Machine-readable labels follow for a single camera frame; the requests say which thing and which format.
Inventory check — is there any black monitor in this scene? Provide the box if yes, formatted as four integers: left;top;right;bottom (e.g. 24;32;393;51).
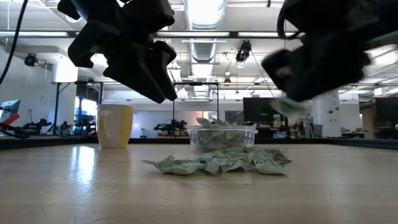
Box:
374;96;398;125
243;97;285;123

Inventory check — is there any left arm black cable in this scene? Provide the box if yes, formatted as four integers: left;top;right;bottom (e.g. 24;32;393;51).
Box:
0;0;29;85

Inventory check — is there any clear plastic container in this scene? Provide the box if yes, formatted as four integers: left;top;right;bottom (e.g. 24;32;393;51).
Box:
186;124;259;154

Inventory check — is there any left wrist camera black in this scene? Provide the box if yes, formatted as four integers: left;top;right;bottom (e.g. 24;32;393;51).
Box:
123;0;176;35

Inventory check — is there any black metal table frame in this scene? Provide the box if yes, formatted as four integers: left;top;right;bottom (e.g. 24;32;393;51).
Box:
0;135;398;151

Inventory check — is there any black hanging camera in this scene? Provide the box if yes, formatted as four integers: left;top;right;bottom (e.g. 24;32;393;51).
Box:
235;39;252;68

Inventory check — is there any black background workstation frame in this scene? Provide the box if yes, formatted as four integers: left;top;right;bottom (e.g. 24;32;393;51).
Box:
54;80;104;135

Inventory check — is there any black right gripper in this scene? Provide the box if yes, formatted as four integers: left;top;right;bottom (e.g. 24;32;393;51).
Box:
261;30;373;103

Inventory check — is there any white column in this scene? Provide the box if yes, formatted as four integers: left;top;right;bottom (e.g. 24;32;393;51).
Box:
313;90;341;138

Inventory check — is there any colourful angled screen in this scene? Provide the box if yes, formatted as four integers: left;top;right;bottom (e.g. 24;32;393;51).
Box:
0;99;21;126

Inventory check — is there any ceiling light strip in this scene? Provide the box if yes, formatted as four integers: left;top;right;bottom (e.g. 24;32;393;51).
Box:
155;30;231;37
238;30;295;37
0;30;69;37

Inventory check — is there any silver ceiling duct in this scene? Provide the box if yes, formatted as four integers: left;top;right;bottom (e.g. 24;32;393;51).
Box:
183;0;228;100

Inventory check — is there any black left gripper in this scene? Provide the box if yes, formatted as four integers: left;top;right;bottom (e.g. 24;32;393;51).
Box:
67;9;178;104

